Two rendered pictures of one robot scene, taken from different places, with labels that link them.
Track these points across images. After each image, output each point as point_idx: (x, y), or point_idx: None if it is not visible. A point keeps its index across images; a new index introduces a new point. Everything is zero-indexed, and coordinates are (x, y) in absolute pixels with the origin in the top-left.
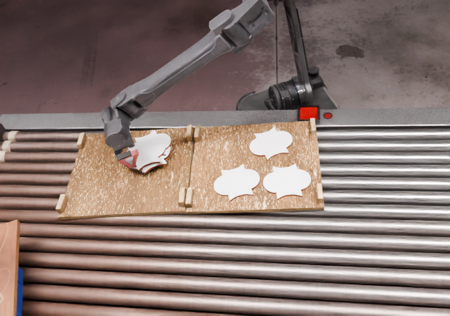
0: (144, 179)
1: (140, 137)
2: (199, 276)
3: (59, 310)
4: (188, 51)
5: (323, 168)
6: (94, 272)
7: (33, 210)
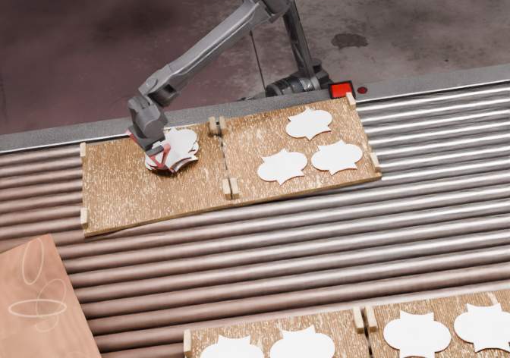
0: (174, 180)
1: None
2: None
3: (119, 321)
4: (224, 24)
5: (370, 141)
6: (146, 280)
7: None
